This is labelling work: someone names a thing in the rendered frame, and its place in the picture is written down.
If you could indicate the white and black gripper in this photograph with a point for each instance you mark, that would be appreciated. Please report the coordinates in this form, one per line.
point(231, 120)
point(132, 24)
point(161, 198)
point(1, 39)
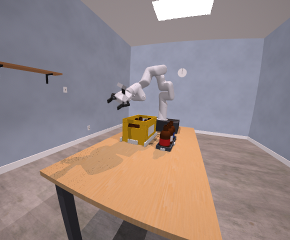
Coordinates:
point(122, 99)

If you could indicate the yellow bottle crate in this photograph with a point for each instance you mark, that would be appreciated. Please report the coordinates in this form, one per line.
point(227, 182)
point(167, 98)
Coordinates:
point(143, 133)

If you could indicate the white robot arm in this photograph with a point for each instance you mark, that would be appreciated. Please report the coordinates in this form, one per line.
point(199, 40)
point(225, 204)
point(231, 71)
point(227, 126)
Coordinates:
point(166, 87)

